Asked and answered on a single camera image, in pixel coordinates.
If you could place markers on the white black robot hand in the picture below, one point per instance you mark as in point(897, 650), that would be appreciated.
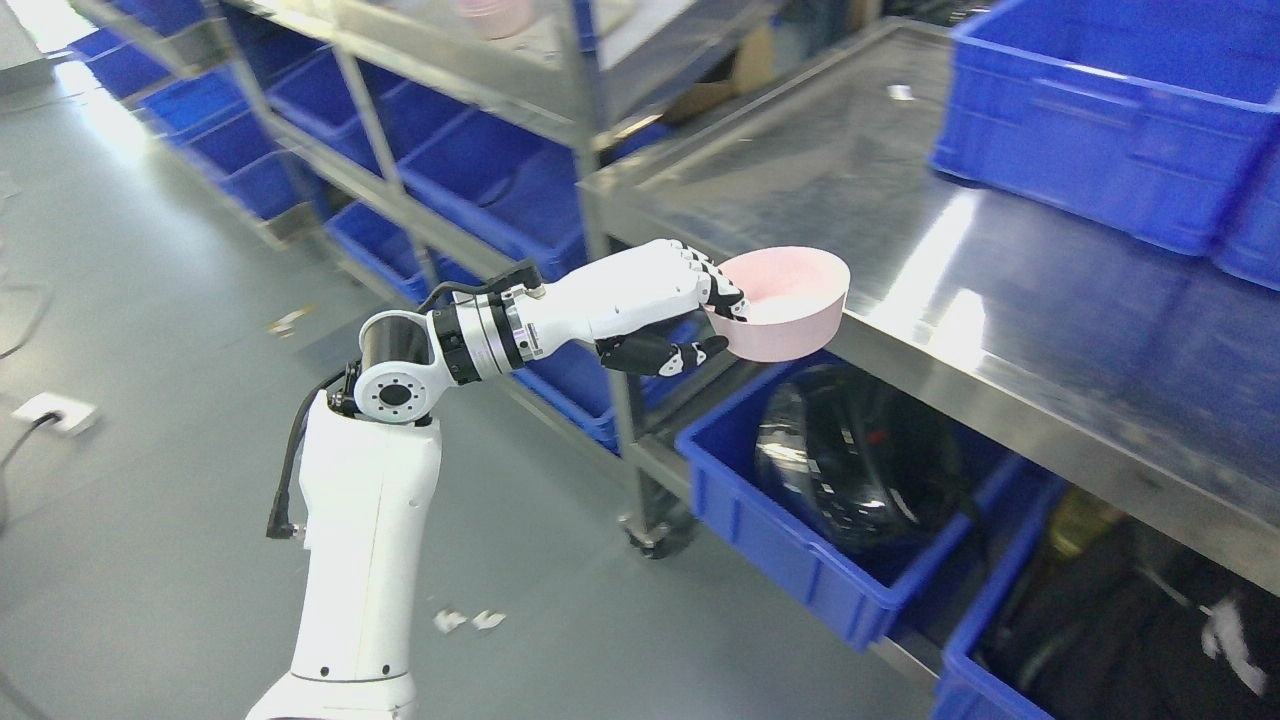
point(612, 302)

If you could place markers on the pink plastic bowl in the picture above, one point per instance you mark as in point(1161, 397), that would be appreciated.
point(796, 299)

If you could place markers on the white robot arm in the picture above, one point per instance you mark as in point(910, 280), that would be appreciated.
point(360, 471)

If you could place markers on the steel shelf rack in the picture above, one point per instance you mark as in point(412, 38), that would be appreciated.
point(470, 124)

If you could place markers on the blue bin with black bag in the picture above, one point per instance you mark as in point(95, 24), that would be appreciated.
point(866, 506)

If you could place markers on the steel table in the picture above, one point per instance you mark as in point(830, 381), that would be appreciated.
point(1144, 377)

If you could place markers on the blue bin with puma bag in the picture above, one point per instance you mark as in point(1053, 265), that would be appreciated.
point(1090, 614)

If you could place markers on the blue crate with dark items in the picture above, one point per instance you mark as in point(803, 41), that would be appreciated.
point(1145, 116)

